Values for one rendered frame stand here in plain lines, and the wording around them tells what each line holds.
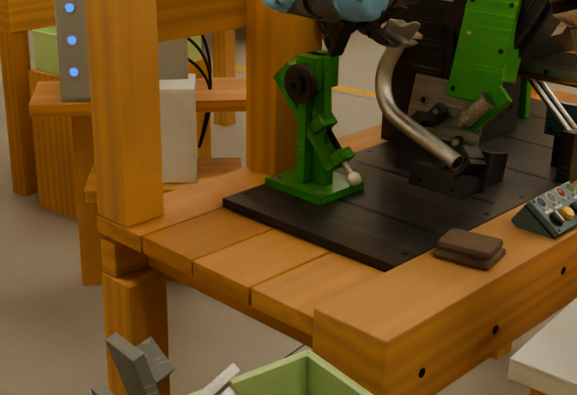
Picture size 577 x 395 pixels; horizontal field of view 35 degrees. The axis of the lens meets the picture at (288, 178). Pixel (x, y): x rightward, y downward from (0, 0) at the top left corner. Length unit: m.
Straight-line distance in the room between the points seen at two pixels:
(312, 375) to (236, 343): 1.92
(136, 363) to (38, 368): 2.24
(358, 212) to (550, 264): 0.35
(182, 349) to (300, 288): 1.59
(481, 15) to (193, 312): 1.75
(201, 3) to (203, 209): 0.40
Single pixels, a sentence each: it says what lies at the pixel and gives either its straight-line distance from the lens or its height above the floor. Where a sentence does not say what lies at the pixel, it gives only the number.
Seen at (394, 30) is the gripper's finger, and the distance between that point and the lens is 1.62.
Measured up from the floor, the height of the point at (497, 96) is 1.09.
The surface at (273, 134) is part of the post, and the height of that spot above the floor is 0.97.
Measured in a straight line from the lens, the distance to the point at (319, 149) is 1.76.
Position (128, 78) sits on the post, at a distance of 1.63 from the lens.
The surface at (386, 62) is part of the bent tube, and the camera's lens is 1.69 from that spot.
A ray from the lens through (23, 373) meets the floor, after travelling 3.00.
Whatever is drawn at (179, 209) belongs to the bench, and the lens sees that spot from 1.78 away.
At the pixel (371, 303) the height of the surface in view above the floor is 0.90.
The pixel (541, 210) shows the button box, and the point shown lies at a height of 0.94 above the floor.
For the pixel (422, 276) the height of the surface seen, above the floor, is 0.90.
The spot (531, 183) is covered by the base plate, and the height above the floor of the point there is 0.90.
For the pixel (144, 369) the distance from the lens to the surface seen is 0.78.
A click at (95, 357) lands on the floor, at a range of 3.03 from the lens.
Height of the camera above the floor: 1.55
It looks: 20 degrees down
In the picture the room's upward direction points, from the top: 1 degrees clockwise
